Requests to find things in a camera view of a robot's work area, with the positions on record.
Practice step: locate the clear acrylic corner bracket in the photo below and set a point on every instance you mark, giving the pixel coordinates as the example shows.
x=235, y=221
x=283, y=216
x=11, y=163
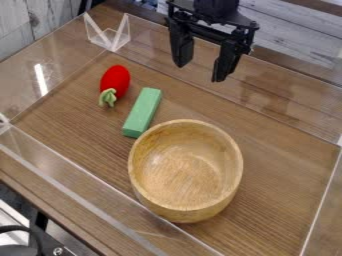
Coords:
x=108, y=38

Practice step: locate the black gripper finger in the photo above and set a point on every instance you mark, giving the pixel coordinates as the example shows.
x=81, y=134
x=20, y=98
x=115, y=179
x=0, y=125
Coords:
x=182, y=42
x=226, y=61

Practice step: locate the green rectangular block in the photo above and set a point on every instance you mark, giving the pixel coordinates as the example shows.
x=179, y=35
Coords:
x=142, y=112

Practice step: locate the black metal table leg bracket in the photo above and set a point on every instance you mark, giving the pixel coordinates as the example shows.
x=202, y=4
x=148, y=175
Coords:
x=51, y=246

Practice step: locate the red plush strawberry toy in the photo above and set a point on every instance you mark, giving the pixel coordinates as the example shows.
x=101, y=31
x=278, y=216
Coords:
x=113, y=85

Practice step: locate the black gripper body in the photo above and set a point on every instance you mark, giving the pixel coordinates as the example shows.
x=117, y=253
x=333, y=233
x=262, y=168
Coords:
x=215, y=21

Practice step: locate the wooden bowl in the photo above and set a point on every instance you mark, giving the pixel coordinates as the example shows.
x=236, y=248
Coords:
x=186, y=170

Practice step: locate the clear acrylic front wall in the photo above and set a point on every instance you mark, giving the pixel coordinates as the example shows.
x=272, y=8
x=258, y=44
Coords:
x=108, y=220

